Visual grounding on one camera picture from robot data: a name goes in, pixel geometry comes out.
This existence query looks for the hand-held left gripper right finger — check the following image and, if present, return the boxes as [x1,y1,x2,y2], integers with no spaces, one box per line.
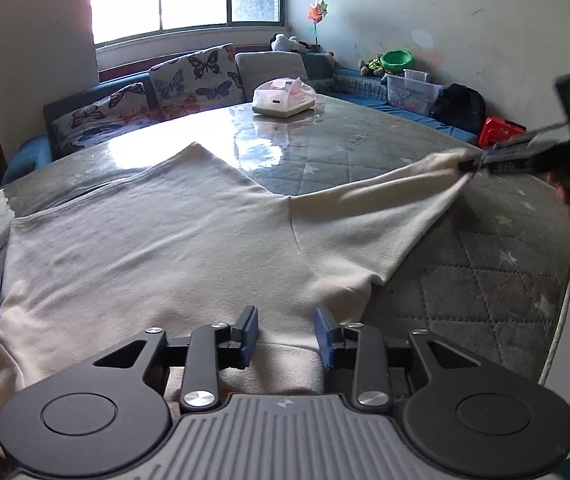
[313,305,486,410]

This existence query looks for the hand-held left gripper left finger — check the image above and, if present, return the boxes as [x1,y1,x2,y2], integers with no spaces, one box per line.
[92,305,260,410]

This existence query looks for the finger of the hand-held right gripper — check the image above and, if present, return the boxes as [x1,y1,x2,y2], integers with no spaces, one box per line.
[458,121,570,177]

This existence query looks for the cream long-sleeved shirt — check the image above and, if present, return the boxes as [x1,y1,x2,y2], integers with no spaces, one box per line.
[0,141,482,472]

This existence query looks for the person's right hand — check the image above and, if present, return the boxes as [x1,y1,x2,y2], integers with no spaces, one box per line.
[548,170,570,227]

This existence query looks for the red plastic stool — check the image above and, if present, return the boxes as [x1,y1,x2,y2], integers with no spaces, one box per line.
[477,116,529,150]

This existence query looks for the black backpack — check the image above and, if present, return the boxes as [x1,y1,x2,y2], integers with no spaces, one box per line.
[429,83,487,137]

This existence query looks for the clear plastic storage box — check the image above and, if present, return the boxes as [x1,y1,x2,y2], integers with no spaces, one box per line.
[384,68,447,117]

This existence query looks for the green plastic bowl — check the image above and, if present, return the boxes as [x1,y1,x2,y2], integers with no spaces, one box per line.
[379,49,416,74]

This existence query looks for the green plush toy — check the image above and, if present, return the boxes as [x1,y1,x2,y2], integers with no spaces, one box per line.
[358,55,387,79]

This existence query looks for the blue sofa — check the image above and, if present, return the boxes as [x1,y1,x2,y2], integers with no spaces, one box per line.
[0,52,481,187]

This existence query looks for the white tissue pack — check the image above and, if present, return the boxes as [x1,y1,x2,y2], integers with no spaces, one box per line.
[251,76,317,119]

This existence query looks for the colourful pinwheel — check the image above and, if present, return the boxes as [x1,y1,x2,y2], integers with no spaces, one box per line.
[307,2,331,54]

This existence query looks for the panda plush toy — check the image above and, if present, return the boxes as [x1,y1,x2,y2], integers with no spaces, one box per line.
[270,33,312,55]

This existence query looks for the grey cushion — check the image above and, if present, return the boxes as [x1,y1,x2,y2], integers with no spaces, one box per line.
[234,51,312,104]

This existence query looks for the long butterfly print cushion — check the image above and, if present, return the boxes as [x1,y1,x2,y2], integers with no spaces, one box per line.
[45,80,160,158]

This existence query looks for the square butterfly print cushion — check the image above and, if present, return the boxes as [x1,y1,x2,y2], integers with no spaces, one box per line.
[149,43,247,121]

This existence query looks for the white cord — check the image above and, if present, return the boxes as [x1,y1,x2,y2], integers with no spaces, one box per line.
[536,222,570,387]

